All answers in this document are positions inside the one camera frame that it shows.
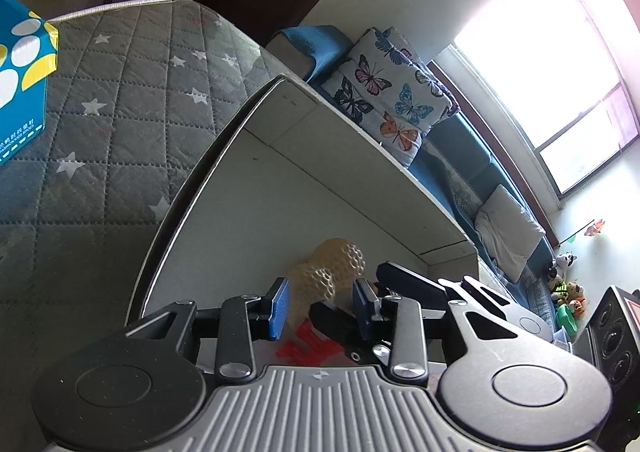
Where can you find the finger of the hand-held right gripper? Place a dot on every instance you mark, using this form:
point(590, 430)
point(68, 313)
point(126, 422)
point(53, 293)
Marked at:
point(335, 322)
point(410, 282)

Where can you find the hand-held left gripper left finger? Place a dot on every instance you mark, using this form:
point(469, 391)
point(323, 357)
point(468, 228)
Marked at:
point(279, 307)

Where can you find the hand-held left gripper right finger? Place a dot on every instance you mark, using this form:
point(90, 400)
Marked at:
point(361, 309)

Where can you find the red round toy figure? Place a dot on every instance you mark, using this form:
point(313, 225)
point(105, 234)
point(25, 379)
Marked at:
point(305, 347)

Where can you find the tan peanut toy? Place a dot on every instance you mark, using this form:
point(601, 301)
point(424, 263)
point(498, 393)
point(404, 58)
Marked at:
point(335, 262)

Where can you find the black cardboard box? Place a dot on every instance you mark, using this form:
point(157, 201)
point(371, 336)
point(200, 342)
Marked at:
point(300, 192)

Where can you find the green plastic toy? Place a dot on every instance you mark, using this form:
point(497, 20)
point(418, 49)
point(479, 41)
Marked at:
point(569, 319)

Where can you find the stuffed toys on sofa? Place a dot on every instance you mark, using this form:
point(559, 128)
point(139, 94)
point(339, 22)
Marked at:
point(570, 297)

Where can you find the black and white plush toy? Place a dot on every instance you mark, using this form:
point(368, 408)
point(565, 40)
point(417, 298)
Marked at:
point(562, 264)

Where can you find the black speaker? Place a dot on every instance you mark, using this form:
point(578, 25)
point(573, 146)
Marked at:
point(610, 337)

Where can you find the white cushion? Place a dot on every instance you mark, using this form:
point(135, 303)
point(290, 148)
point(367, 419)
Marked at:
point(510, 232)

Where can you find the orange paper pinwheel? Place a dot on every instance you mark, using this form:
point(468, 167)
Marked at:
point(595, 228)

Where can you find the blue sofa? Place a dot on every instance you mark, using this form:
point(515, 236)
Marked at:
point(460, 151)

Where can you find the butterfly print pillow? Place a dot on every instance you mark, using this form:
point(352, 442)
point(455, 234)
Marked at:
point(390, 96)

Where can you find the grey quilted star table mat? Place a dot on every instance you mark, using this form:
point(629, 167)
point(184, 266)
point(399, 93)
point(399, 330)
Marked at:
point(100, 171)

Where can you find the window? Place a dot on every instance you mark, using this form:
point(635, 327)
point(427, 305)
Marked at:
point(550, 56)

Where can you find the blue dotted tissue box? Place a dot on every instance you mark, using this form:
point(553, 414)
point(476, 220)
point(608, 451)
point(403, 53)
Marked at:
point(25, 106)

